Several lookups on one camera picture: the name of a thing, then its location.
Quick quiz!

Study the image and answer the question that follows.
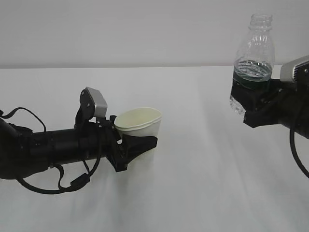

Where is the white paper cup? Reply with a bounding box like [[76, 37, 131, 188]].
[[114, 107, 162, 151]]

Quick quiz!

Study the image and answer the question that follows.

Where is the black camera cable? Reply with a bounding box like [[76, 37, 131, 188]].
[[0, 107, 102, 194], [289, 125, 309, 179]]

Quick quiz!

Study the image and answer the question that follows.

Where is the clear water bottle green label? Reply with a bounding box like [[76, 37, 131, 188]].
[[230, 14, 275, 116]]

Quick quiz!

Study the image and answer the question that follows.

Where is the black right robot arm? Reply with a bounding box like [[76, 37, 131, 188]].
[[231, 79, 309, 138]]

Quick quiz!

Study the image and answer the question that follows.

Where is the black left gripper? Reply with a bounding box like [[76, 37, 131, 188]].
[[96, 117, 158, 172]]

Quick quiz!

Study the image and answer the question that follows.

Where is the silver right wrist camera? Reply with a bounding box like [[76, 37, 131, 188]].
[[280, 55, 309, 83]]

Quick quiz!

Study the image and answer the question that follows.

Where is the black right camera cable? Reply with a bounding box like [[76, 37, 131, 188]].
[[289, 125, 309, 179]]

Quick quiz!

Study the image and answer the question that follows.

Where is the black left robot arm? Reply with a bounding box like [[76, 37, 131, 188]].
[[0, 118, 158, 180]]

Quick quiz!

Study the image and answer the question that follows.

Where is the black left camera cable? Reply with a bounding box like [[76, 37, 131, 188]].
[[0, 107, 102, 194]]

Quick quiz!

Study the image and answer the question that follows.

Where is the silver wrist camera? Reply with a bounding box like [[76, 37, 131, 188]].
[[80, 87, 108, 120], [280, 55, 309, 83]]

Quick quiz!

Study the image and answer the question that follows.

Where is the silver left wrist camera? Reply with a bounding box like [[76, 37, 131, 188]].
[[80, 87, 108, 120]]

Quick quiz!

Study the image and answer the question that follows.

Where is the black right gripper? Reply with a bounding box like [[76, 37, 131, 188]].
[[231, 79, 297, 128]]

